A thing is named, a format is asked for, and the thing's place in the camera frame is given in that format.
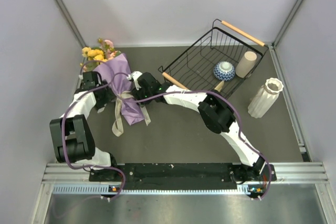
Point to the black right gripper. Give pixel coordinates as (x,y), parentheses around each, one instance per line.
(137,93)

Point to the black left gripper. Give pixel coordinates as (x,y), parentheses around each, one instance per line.
(109,96)

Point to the yellow pink flower bunch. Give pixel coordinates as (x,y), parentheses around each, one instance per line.
(94,55)

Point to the purple pink wrapping paper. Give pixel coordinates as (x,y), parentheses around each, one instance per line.
(130,111)

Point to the cream ribbon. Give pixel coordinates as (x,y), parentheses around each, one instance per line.
(117,127)

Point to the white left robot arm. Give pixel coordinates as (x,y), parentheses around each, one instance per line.
(71,131)

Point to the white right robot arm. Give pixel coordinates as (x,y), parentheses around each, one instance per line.
(218,115)

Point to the white ribbed vase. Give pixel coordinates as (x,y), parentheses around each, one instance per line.
(265,97)

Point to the wooden spatula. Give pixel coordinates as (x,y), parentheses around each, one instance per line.
(220,86)

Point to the blue white patterned bowl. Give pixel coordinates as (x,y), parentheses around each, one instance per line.
(224,71)

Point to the beige cylindrical cup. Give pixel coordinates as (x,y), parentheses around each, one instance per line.
(246,64)

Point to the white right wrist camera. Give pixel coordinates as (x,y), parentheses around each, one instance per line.
(133,77)

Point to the near wooden basket handle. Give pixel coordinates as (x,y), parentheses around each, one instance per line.
(173,81)

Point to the wooden basket handle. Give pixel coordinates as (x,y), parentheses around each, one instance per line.
(173,81)
(244,34)

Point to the black wire basket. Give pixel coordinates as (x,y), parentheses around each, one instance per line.
(194,66)

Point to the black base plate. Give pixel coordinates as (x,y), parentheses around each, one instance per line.
(190,176)

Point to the aluminium front rail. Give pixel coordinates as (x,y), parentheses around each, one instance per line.
(64,180)

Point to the far wooden basket handle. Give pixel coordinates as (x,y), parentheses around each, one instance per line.
(244,34)

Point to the aluminium corner post left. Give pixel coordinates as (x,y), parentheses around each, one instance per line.
(70,22)

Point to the aluminium corner post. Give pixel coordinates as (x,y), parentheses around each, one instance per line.
(70,22)
(288,21)

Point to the aluminium corner post right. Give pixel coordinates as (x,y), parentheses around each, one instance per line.
(288,21)

